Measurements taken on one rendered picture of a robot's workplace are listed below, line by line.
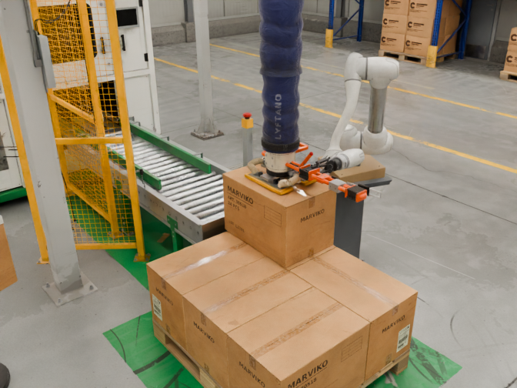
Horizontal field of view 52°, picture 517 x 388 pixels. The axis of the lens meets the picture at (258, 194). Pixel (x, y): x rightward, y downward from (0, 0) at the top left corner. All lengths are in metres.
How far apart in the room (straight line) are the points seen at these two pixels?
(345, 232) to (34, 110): 2.25
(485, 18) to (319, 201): 9.12
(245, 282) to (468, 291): 1.76
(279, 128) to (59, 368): 1.91
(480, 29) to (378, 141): 8.40
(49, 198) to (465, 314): 2.84
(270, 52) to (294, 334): 1.44
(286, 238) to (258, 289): 0.33
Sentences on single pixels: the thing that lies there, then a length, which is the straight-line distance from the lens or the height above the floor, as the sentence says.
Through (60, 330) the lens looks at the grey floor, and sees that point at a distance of 3.74.
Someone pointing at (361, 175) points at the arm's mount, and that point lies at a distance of 3.68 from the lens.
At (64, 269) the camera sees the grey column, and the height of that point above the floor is 0.21.
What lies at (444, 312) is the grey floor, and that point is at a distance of 3.82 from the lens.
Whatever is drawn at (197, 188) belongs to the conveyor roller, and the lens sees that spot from 4.05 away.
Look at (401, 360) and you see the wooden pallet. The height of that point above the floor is 0.10.
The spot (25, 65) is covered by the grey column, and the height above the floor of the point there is 1.62.
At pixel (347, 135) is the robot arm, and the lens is 3.65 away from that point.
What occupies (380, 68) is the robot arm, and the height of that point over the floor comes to 1.56.
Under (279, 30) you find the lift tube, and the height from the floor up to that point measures 1.84.
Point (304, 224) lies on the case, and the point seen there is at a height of 0.79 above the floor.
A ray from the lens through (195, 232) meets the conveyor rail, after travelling 3.52.
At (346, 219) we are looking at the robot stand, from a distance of 3.89.
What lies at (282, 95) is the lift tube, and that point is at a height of 1.49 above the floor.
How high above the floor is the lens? 2.27
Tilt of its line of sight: 26 degrees down
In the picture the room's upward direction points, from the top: 1 degrees counter-clockwise
